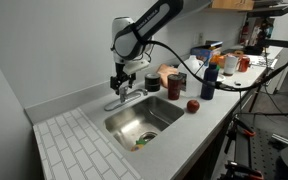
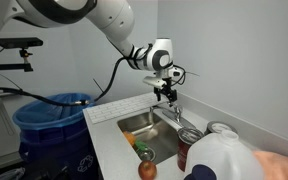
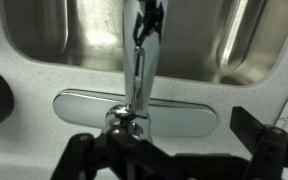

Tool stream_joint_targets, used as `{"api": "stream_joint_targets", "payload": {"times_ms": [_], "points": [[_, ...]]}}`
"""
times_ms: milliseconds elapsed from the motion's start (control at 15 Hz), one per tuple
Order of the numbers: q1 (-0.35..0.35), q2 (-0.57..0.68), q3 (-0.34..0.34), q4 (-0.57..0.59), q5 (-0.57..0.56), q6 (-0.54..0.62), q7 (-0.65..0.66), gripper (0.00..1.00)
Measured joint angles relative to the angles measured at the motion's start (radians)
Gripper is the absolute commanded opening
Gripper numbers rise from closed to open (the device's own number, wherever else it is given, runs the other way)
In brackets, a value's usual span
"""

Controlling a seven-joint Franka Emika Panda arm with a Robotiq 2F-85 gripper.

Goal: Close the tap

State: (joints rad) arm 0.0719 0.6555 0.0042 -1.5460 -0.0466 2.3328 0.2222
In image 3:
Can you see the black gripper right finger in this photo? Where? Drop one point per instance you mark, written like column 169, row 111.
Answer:
column 270, row 146

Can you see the chrome faucet spout and base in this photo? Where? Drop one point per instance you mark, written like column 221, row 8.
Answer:
column 84, row 113

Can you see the stainless steel sink basin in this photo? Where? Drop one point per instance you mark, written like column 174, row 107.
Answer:
column 200, row 40

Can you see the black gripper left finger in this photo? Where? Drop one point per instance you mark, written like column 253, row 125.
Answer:
column 140, row 156

